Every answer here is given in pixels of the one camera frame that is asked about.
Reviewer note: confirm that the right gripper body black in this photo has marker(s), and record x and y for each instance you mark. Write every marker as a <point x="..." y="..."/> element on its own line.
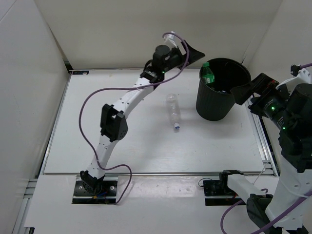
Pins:
<point x="270" y="103"/>

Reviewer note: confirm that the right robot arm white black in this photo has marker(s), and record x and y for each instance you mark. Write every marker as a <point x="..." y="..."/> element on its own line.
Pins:
<point x="288" y="105"/>

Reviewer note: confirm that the green plastic bottle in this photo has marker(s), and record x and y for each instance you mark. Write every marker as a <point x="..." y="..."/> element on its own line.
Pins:
<point x="207" y="74"/>

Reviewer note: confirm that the black plastic trash bin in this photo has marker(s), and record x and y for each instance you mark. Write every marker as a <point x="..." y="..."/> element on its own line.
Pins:
<point x="228" y="73"/>

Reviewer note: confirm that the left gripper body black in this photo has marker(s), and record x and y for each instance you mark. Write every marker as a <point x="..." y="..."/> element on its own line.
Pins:
<point x="175" y="59"/>

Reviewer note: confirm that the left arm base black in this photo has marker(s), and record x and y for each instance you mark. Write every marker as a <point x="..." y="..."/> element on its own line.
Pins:
<point x="105" y="192"/>

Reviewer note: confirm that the clear bottle blue cap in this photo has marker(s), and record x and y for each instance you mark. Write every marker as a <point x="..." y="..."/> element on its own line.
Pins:
<point x="173" y="110"/>

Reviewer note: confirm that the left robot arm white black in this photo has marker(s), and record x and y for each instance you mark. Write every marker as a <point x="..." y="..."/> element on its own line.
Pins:
<point x="113" y="124"/>

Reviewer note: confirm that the black table label sticker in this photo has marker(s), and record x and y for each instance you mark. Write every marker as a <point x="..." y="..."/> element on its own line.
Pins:
<point x="80" y="72"/>

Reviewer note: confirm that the aluminium table edge rail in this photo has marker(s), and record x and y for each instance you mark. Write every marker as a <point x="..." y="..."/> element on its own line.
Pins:
<point x="268" y="172"/>

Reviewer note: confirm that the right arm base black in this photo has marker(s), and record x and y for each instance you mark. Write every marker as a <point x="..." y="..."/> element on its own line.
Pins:
<point x="215" y="194"/>

